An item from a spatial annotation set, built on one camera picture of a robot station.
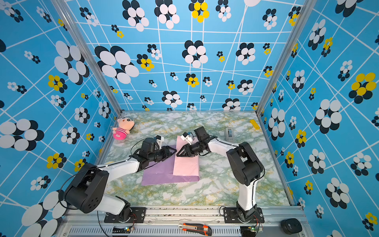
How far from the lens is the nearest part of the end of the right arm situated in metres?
0.77

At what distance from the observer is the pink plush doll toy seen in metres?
1.01

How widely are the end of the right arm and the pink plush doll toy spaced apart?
45cm

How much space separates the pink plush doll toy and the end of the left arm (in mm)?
363
